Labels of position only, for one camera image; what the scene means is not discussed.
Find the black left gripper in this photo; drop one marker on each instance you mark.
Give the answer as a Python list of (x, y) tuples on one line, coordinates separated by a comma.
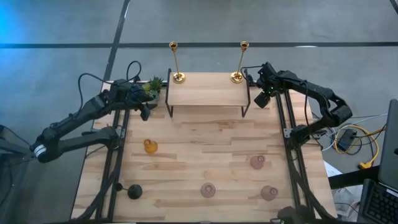
[(135, 96)]

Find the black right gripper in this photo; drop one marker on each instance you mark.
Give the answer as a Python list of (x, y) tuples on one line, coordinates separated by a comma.
[(269, 82)]

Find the tall brass candlestick holder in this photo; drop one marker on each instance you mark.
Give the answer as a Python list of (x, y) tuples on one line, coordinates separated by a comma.
[(179, 77), (236, 77)]

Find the amber glass candle holder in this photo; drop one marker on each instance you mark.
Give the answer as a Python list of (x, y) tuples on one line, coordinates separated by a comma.
[(150, 147)]

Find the pink glass candle holder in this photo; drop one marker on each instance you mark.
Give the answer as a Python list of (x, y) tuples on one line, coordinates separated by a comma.
[(257, 162), (269, 193), (207, 190)]

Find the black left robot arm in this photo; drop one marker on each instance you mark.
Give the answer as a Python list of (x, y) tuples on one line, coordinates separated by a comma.
[(81, 115)]

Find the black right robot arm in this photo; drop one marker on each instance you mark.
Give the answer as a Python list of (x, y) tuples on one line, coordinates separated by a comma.
[(326, 96)]

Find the small green potted plant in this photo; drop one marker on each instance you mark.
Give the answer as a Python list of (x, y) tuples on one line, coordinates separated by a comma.
[(154, 85)]

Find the black dome with ball stem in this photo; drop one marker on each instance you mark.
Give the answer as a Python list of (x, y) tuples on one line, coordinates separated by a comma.
[(135, 191)]

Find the black power adapter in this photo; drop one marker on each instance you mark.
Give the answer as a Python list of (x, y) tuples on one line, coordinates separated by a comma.
[(346, 140)]

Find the person's head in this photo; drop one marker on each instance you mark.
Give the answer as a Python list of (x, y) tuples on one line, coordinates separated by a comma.
[(290, 215)]

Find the white plastic bag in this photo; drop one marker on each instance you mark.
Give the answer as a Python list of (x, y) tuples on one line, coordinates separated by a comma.
[(342, 199)]

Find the large computer monitor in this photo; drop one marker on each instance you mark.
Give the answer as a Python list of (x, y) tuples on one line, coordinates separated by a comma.
[(390, 149)]

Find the black computer keyboard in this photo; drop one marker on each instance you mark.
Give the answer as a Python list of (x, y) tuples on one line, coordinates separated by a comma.
[(381, 205)]

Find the wooden riser shelf black frame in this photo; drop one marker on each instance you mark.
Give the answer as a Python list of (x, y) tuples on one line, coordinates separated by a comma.
[(208, 93)]

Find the black aluminium rig frame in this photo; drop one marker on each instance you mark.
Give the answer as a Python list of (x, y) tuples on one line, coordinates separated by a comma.
[(112, 199)]

